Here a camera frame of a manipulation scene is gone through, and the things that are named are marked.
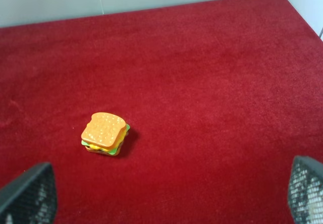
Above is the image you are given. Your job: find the red velvet tablecloth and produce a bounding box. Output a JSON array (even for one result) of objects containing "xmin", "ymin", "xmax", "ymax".
[{"xmin": 1, "ymin": 0, "xmax": 322, "ymax": 223}]

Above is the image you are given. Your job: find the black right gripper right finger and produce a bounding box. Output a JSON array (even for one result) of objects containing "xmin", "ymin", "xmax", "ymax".
[{"xmin": 288, "ymin": 156, "xmax": 322, "ymax": 224}]

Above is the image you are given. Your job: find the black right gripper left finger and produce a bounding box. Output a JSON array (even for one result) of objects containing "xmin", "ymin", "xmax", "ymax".
[{"xmin": 1, "ymin": 162, "xmax": 57, "ymax": 223}]

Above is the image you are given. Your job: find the toy sandwich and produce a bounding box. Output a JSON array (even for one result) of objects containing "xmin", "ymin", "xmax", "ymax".
[{"xmin": 81, "ymin": 112, "xmax": 130, "ymax": 156}]

